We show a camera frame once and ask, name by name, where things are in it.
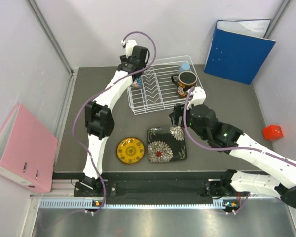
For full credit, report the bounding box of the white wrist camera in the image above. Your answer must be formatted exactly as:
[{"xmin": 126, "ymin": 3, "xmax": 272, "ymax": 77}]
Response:
[
  {"xmin": 186, "ymin": 86, "xmax": 207, "ymax": 110},
  {"xmin": 121, "ymin": 39, "xmax": 137, "ymax": 58}
]

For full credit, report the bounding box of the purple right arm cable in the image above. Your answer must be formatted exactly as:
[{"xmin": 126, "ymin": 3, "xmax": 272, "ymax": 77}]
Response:
[{"xmin": 183, "ymin": 86, "xmax": 296, "ymax": 215}]

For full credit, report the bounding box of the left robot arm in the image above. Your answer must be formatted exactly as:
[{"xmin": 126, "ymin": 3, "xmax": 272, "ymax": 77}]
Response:
[{"xmin": 80, "ymin": 45, "xmax": 150, "ymax": 196}]

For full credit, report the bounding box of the yellow patterned round plate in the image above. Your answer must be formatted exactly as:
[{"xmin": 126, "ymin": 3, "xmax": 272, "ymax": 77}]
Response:
[{"xmin": 116, "ymin": 137, "xmax": 145, "ymax": 165}]

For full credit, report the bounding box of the blue triangle pattern bowl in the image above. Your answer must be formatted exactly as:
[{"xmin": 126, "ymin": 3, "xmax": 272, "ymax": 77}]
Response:
[{"xmin": 132, "ymin": 76, "xmax": 143, "ymax": 89}]

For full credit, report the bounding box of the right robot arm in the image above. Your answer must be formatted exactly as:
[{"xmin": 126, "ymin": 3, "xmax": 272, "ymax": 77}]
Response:
[{"xmin": 169, "ymin": 104, "xmax": 296, "ymax": 209}]

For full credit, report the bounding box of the white wire dish rack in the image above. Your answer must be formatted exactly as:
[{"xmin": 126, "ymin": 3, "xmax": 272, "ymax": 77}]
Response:
[{"xmin": 127, "ymin": 55, "xmax": 196, "ymax": 115}]

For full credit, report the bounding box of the light blue cup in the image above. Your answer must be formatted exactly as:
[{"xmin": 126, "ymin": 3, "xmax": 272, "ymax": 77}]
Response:
[{"xmin": 178, "ymin": 63, "xmax": 191, "ymax": 74}]

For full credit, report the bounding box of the white slotted cable duct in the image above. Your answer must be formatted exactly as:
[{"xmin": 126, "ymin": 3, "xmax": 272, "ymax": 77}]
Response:
[{"xmin": 39, "ymin": 198, "xmax": 240, "ymax": 209}]

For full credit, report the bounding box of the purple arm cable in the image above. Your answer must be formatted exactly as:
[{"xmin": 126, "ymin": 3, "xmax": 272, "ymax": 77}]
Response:
[
  {"xmin": 72, "ymin": 31, "xmax": 157, "ymax": 215},
  {"xmin": 183, "ymin": 86, "xmax": 296, "ymax": 215}
]

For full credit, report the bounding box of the blue ring binder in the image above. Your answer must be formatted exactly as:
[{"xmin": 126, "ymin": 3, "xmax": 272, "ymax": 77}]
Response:
[{"xmin": 204, "ymin": 19, "xmax": 276, "ymax": 85}]

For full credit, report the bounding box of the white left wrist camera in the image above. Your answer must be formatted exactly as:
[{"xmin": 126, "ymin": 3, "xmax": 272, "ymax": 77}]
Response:
[{"xmin": 121, "ymin": 39, "xmax": 137, "ymax": 58}]

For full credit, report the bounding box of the black floral square plate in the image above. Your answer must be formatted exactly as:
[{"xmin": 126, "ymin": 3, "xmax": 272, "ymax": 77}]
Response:
[{"xmin": 147, "ymin": 126, "xmax": 187, "ymax": 163}]

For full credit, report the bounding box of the red cube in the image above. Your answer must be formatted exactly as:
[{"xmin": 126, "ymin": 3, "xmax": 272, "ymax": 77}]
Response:
[{"xmin": 262, "ymin": 125, "xmax": 284, "ymax": 141}]

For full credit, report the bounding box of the black decorated mug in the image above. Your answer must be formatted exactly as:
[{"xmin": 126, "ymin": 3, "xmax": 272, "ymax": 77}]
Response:
[{"xmin": 171, "ymin": 71, "xmax": 197, "ymax": 98}]

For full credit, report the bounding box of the pink ring binder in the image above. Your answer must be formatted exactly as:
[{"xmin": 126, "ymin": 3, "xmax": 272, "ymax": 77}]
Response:
[{"xmin": 0, "ymin": 104, "xmax": 58, "ymax": 193}]

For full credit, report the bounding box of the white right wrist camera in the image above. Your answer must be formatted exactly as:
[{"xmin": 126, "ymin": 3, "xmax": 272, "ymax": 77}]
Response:
[{"xmin": 186, "ymin": 86, "xmax": 207, "ymax": 110}]

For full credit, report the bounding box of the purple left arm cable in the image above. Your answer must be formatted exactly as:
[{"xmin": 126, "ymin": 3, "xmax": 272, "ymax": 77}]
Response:
[{"xmin": 72, "ymin": 31, "xmax": 157, "ymax": 215}]

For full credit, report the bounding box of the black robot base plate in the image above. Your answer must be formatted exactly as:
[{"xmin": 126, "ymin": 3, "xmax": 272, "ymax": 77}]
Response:
[{"xmin": 74, "ymin": 179, "xmax": 236, "ymax": 200}]

